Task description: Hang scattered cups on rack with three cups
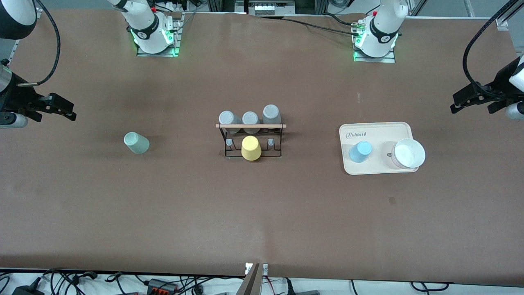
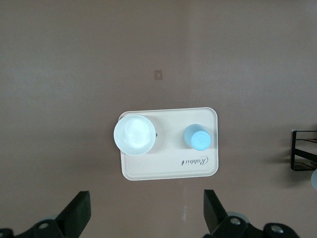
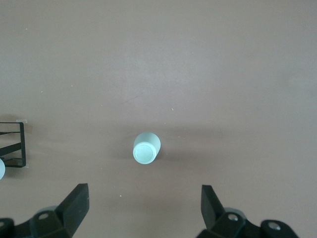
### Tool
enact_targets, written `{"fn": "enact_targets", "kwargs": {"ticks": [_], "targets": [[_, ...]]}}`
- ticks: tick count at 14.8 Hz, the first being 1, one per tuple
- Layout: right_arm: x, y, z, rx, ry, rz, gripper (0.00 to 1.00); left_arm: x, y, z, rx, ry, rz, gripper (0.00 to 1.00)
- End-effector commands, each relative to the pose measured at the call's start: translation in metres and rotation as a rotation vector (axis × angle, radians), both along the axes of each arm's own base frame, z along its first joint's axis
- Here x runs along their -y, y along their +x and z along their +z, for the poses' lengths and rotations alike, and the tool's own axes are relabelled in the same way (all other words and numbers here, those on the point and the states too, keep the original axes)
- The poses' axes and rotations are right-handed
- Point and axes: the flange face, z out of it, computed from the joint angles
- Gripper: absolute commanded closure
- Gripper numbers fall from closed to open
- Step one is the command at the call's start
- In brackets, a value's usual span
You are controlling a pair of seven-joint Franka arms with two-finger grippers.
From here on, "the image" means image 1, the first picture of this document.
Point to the white power strip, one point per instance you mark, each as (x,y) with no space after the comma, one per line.
(268,8)

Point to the black extrusion frame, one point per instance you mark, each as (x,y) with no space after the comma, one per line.
(217,5)

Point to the beige plastic tray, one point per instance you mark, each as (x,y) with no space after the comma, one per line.
(380,135)

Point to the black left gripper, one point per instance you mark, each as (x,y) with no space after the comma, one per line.
(496,87)

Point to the black power adapter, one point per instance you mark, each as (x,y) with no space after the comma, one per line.
(26,291)

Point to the black connector box orange terminals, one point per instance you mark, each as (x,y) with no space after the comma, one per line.
(161,285)

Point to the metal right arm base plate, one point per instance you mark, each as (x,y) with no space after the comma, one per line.
(177,37)

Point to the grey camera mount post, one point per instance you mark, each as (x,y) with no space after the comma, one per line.
(251,282)

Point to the pale green plastic cup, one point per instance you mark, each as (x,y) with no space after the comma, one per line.
(137,144)

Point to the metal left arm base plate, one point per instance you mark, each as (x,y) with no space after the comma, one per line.
(389,60)

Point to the white bowl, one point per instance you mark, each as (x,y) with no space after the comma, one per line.
(409,153)

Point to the grey plastic cup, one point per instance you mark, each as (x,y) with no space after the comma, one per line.
(227,117)
(250,117)
(271,114)

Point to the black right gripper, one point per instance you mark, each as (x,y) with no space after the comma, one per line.
(16,97)

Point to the aluminium frame rail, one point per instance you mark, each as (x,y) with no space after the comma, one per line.
(39,14)
(502,23)

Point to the yellow plastic cup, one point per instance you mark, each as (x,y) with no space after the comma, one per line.
(251,149)

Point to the light blue plastic cup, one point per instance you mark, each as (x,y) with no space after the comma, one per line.
(359,152)

